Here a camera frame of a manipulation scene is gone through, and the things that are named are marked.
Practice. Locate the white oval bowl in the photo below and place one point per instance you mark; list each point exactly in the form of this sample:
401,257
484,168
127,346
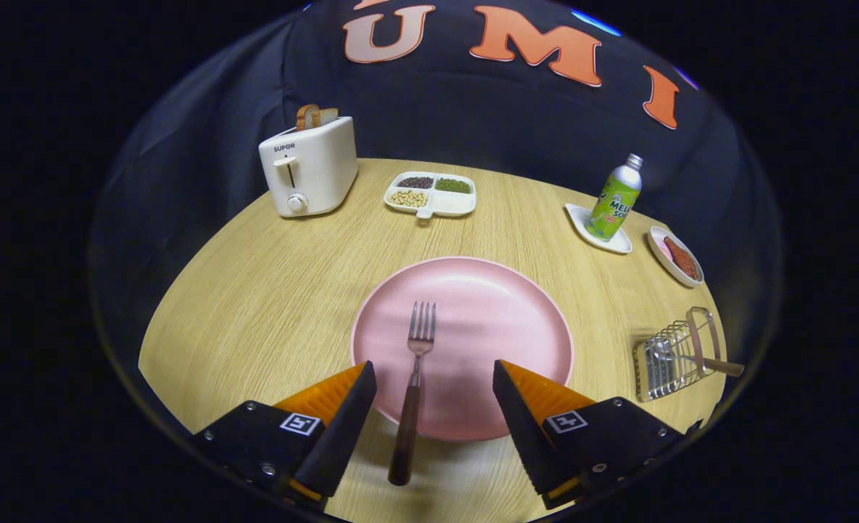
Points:
672,270

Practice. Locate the dark brown beans heap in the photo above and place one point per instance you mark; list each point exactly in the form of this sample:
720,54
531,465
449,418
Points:
416,182

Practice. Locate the pink round plate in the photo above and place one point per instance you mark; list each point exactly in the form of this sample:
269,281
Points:
487,319

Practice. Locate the red-brown meat piece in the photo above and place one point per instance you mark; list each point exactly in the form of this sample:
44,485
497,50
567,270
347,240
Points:
682,259

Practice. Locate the yellow soybeans heap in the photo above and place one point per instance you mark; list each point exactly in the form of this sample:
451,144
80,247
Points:
408,198

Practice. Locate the pink ham slices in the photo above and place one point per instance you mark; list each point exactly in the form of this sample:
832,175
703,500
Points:
665,250

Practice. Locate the white square coaster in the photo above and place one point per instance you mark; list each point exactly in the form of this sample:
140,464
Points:
581,218

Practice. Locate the toasted bread slice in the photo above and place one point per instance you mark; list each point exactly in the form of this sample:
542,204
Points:
327,116
306,116

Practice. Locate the green beans heap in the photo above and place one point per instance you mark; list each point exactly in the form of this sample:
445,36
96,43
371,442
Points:
453,186

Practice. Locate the white toaster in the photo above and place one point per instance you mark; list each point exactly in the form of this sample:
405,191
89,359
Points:
320,174

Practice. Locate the green soda bottle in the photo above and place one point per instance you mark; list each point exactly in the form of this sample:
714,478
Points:
613,207

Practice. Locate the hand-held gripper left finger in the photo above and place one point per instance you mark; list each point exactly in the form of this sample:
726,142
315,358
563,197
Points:
342,436

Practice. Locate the white divided dish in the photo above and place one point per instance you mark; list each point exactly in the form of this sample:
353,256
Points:
454,205

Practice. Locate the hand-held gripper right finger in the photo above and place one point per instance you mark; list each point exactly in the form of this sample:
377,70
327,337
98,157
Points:
527,432

